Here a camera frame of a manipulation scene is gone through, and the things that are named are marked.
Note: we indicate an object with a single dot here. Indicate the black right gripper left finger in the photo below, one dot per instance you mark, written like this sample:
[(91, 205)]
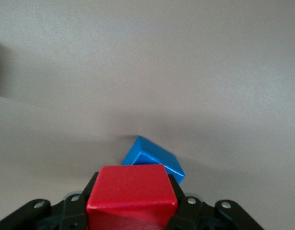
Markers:
[(41, 215)]

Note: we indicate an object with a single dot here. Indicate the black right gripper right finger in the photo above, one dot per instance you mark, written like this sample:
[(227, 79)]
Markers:
[(209, 218)]

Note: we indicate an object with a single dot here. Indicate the red wooden block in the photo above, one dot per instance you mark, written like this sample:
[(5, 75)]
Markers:
[(131, 191)]

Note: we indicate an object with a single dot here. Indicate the blue wooden block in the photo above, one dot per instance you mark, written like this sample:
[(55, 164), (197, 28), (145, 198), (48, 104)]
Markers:
[(154, 153)]

